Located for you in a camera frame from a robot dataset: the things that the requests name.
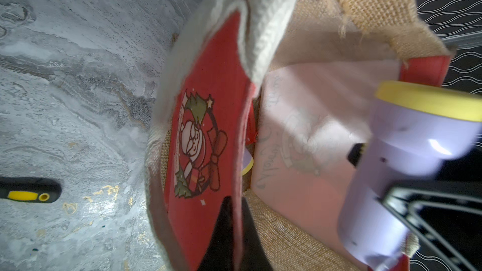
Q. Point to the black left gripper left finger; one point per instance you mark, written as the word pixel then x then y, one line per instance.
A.
pixel 219 254

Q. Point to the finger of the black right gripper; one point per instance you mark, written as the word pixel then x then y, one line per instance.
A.
pixel 355 153
pixel 445 215

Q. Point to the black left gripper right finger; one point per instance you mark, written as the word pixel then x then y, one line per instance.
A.
pixel 253 255

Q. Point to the yellow black screwdriver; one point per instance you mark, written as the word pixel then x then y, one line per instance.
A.
pixel 30 189

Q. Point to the purple flashlight yellow rim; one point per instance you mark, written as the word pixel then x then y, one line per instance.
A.
pixel 415 128

